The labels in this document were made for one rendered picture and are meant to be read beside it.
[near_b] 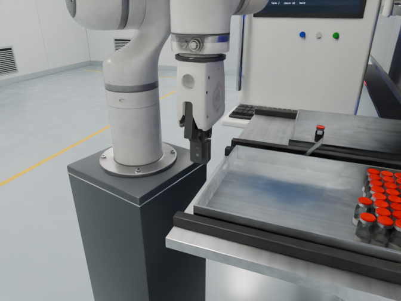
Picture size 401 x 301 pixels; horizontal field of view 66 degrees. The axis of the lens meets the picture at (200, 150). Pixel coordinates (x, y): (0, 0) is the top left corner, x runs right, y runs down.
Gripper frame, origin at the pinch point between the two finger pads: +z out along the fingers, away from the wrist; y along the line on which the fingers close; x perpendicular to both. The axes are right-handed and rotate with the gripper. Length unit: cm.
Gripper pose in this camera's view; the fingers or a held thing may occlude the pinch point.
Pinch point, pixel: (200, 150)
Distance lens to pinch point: 51.6
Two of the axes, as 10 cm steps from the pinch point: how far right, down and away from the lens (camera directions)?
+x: -9.3, -1.5, 3.3
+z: 0.0, 9.1, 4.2
